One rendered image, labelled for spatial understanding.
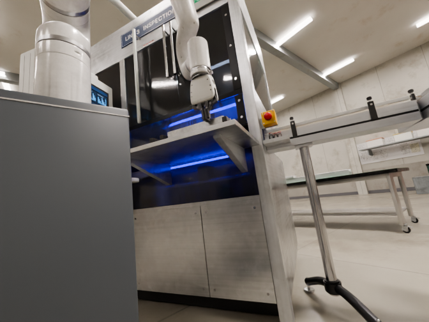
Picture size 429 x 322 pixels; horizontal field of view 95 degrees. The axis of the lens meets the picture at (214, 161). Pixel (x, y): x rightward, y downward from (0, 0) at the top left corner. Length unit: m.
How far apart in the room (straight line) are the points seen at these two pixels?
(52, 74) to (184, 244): 1.02
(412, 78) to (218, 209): 9.05
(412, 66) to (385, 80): 0.74
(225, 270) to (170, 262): 0.36
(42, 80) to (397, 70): 9.76
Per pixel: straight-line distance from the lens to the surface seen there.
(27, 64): 1.58
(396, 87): 9.69
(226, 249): 1.16
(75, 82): 0.63
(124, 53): 1.95
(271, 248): 1.09
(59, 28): 0.71
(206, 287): 1.29
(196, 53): 0.85
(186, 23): 0.94
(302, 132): 1.18
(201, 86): 0.79
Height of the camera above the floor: 0.62
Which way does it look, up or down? 10 degrees up
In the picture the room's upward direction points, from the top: 7 degrees counter-clockwise
